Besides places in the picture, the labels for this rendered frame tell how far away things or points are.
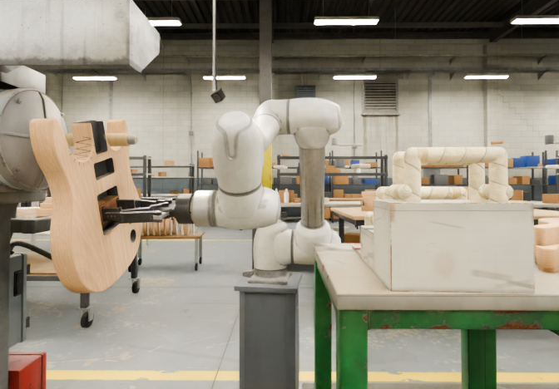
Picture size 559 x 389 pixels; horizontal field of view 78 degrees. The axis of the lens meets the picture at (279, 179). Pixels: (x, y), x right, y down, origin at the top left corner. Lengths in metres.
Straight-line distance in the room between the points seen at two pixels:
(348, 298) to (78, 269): 0.55
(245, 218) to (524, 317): 0.59
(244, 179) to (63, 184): 0.36
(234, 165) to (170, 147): 11.84
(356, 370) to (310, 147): 0.80
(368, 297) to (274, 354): 1.00
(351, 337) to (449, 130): 12.70
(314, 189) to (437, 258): 0.75
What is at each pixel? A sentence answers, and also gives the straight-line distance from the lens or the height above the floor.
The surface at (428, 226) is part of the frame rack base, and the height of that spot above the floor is 1.06.
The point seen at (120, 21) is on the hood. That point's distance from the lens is 0.86.
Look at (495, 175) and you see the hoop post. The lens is 0.80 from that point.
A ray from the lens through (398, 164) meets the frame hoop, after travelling 0.81.
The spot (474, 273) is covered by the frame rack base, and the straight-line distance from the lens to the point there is 0.78.
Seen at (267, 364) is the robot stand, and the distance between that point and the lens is 1.68.
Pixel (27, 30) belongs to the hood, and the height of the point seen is 1.46.
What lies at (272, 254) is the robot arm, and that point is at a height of 0.83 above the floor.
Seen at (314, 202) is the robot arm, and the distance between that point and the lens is 1.43.
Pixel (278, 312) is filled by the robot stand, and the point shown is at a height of 0.59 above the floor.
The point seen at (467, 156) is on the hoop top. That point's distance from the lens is 0.77.
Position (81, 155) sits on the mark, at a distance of 0.89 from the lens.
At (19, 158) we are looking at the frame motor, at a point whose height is 1.20.
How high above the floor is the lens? 1.13
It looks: 1 degrees up
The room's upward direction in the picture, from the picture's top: straight up
